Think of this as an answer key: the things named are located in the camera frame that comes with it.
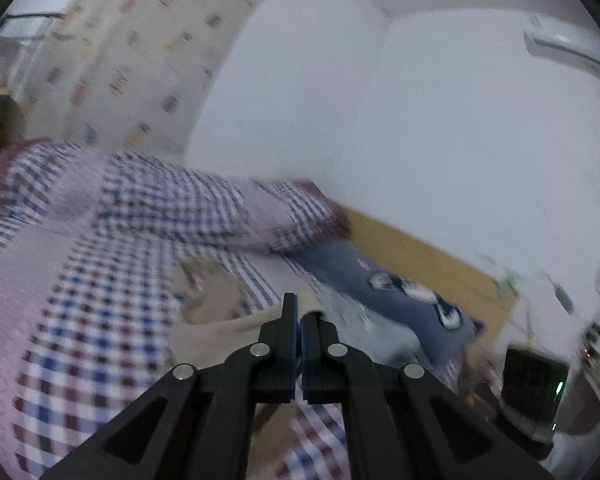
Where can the blue cartoon print cloth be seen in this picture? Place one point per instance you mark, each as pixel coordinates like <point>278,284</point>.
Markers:
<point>400,310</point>

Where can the black curtain rod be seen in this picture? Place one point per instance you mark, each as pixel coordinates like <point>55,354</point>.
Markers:
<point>30,16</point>

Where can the maroon dotted pillow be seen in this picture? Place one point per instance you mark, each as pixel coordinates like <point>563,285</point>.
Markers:
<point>2,175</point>

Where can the black mesh appliance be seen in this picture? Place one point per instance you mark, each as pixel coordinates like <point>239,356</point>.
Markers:
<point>532,385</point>

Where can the light blue garment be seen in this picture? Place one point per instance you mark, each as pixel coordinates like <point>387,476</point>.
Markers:
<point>365,330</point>

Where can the beige garment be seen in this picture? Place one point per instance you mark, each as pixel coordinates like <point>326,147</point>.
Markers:
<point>215,335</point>

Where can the white air conditioner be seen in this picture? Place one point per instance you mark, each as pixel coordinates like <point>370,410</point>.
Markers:
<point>575,50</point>

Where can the wooden headboard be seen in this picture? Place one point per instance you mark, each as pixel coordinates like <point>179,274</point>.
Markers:
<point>430,265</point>

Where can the rolled checkered quilt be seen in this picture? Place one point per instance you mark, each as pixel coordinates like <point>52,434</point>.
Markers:
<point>190,200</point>

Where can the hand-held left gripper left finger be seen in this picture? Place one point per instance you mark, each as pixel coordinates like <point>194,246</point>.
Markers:
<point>281,360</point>

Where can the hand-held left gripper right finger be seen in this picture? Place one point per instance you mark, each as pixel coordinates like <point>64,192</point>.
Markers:
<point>316,360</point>

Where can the checkered lace bed cover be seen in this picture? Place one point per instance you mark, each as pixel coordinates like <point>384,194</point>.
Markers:
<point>80,310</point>

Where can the cream patterned curtain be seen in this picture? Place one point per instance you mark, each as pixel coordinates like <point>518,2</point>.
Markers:
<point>145,50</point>

